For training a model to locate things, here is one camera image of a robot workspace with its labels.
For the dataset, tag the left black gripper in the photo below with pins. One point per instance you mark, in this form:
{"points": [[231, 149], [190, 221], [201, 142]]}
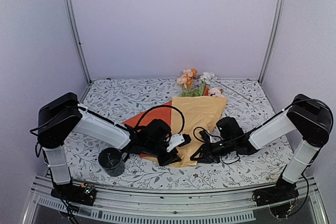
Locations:
{"points": [[169, 160]]}

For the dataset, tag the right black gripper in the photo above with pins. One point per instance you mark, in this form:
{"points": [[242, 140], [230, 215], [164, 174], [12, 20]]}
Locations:
{"points": [[207, 157]]}

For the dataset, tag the orange wrapping paper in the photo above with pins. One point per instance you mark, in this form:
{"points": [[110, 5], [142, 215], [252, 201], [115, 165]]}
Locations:
{"points": [[160, 113]]}

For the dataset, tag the pink rose fake stem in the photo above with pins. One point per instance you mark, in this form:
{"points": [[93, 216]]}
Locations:
{"points": [[215, 92]]}

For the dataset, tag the tan raffia ribbon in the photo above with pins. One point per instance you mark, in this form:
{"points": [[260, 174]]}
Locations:
{"points": [[227, 84]]}

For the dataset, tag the blue fake flower stem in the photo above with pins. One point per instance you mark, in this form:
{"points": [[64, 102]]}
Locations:
{"points": [[208, 77]]}

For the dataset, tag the orange fake flower stem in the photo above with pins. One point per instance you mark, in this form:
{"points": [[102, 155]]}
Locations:
{"points": [[190, 75]]}

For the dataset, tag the yellow wrapping paper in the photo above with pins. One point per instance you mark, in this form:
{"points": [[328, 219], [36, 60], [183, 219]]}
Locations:
{"points": [[199, 112]]}

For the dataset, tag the cream rose fake stem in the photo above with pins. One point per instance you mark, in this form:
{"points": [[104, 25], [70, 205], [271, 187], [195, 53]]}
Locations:
{"points": [[182, 80]]}

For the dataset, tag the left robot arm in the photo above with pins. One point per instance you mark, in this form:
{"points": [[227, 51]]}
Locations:
{"points": [[66, 115]]}

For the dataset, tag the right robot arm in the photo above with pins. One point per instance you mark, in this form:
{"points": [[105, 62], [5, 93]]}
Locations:
{"points": [[310, 119]]}

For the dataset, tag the green leafy fake stem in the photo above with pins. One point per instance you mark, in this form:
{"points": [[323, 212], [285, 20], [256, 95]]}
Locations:
{"points": [[194, 92]]}

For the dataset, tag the black mug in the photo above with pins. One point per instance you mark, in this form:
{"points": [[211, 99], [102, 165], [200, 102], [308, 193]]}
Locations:
{"points": [[112, 161]]}

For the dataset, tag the floral patterned tablecloth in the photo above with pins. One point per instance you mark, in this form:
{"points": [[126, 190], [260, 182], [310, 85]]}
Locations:
{"points": [[120, 100]]}

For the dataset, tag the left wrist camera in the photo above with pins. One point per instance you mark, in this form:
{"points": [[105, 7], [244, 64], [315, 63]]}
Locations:
{"points": [[158, 137]]}

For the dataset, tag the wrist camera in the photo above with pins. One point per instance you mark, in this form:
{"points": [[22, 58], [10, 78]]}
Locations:
{"points": [[226, 129], [158, 137]]}

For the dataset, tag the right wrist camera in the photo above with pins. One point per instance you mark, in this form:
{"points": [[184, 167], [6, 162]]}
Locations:
{"points": [[226, 129]]}

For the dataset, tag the front aluminium rail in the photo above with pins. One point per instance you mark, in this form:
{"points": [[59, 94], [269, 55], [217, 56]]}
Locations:
{"points": [[117, 204]]}

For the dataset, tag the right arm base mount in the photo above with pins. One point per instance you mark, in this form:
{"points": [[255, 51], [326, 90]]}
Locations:
{"points": [[281, 191]]}

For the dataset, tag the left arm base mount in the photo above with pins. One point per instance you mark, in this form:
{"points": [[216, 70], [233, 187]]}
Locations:
{"points": [[84, 194]]}

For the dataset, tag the right metal frame post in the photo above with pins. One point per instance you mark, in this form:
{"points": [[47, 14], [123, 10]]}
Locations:
{"points": [[271, 41]]}

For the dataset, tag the metal frame post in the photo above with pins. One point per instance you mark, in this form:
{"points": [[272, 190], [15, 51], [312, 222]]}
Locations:
{"points": [[271, 41], [77, 41]]}

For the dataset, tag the left metal frame post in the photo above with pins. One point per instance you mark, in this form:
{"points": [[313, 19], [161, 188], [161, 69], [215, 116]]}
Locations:
{"points": [[77, 41]]}

